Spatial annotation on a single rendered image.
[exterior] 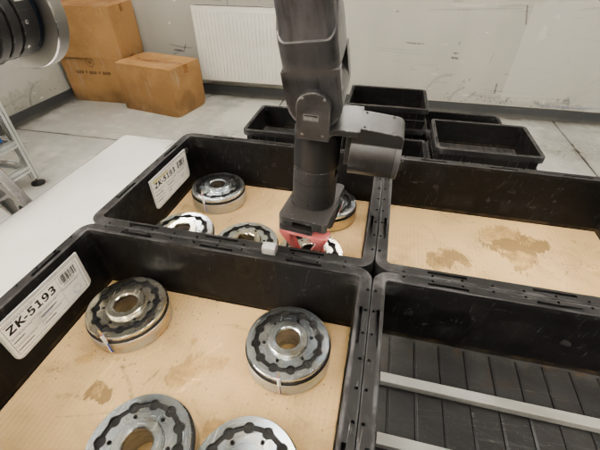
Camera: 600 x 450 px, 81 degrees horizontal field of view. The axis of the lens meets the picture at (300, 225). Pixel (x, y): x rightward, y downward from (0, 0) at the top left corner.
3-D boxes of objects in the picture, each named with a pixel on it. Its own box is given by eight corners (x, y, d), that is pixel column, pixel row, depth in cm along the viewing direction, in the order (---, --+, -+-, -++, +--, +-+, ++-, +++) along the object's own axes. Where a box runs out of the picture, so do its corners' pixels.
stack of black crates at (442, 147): (412, 234, 168) (436, 147, 139) (411, 199, 190) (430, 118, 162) (503, 246, 161) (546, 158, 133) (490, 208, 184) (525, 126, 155)
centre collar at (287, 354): (263, 355, 41) (262, 353, 41) (272, 320, 45) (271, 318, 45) (304, 362, 41) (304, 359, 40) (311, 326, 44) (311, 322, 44)
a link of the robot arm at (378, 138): (312, 49, 39) (295, 90, 34) (418, 59, 38) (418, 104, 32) (310, 137, 48) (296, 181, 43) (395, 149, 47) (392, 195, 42)
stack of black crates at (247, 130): (251, 212, 181) (242, 129, 153) (268, 181, 204) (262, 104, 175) (328, 223, 174) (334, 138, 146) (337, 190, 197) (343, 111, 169)
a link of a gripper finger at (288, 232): (334, 246, 56) (341, 197, 50) (322, 279, 50) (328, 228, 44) (294, 237, 57) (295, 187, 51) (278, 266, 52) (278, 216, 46)
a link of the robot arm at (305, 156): (300, 106, 44) (289, 125, 39) (356, 112, 43) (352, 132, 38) (298, 156, 48) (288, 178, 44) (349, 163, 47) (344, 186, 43)
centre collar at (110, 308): (99, 319, 45) (97, 316, 45) (118, 289, 49) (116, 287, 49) (136, 322, 45) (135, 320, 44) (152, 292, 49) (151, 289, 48)
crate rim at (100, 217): (92, 234, 51) (86, 220, 50) (188, 142, 74) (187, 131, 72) (370, 282, 44) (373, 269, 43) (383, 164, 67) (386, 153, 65)
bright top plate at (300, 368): (236, 375, 40) (235, 372, 40) (258, 304, 48) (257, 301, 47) (325, 389, 39) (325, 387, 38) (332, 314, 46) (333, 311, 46)
